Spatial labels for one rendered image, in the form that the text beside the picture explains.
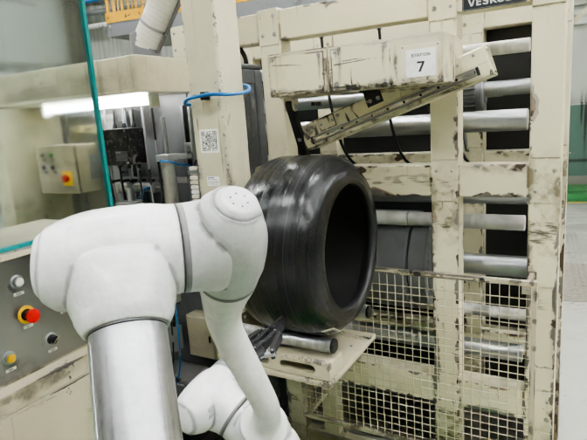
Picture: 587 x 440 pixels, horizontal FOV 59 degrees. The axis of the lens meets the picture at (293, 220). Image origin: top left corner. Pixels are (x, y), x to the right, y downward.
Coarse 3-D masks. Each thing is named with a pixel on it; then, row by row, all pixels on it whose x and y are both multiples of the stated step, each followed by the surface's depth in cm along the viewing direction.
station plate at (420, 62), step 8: (424, 48) 153; (432, 48) 152; (408, 56) 156; (416, 56) 155; (424, 56) 154; (432, 56) 152; (408, 64) 156; (416, 64) 155; (424, 64) 154; (432, 64) 153; (408, 72) 157; (416, 72) 156; (424, 72) 155; (432, 72) 153
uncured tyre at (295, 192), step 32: (288, 160) 156; (320, 160) 151; (256, 192) 148; (288, 192) 143; (320, 192) 142; (352, 192) 180; (288, 224) 138; (320, 224) 140; (352, 224) 186; (288, 256) 138; (320, 256) 140; (352, 256) 186; (256, 288) 146; (288, 288) 140; (320, 288) 142; (352, 288) 181; (288, 320) 149; (320, 320) 147
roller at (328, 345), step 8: (248, 328) 165; (256, 328) 164; (264, 328) 163; (288, 336) 158; (296, 336) 157; (304, 336) 156; (312, 336) 155; (320, 336) 154; (288, 344) 158; (296, 344) 157; (304, 344) 155; (312, 344) 154; (320, 344) 152; (328, 344) 151; (336, 344) 153; (328, 352) 152
